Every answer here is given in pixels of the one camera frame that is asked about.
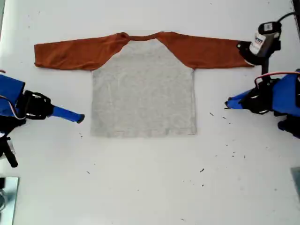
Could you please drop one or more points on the grey shirt with brown sleeves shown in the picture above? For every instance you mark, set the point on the grey shirt with brown sleeves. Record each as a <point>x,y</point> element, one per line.
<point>143,93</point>

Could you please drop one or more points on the steel plate with black clamp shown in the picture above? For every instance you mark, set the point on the steel plate with black clamp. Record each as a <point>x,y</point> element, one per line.
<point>10,201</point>

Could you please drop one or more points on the black camera stalk bracket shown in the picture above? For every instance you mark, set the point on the black camera stalk bracket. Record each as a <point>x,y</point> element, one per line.
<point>250,56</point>

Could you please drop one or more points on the black camera box with label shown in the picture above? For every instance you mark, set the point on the black camera box with label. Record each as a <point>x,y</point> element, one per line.
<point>9,150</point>

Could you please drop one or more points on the silver white camera box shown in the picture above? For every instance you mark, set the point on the silver white camera box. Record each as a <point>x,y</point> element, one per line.
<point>264,37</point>

